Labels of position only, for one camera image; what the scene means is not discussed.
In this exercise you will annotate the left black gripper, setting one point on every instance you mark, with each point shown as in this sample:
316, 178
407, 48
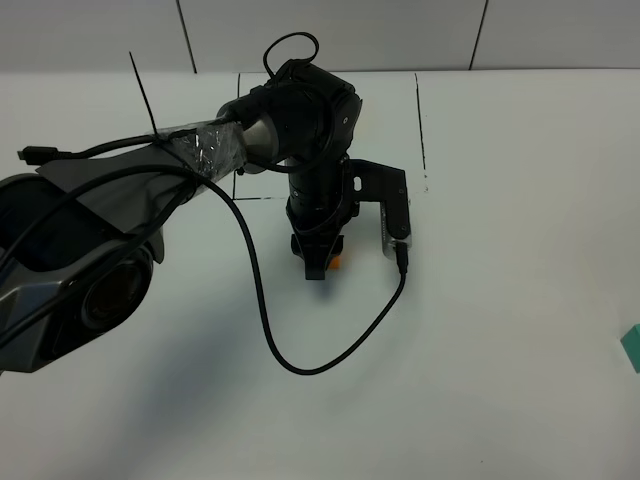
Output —
319, 206

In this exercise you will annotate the orange block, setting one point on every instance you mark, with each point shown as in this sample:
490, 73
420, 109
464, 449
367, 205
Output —
335, 263

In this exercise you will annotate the teal block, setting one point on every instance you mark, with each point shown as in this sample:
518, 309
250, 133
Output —
631, 345

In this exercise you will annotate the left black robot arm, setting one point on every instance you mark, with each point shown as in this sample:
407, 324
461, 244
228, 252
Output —
80, 236

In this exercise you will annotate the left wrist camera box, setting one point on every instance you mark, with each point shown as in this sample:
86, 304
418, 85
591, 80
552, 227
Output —
387, 186

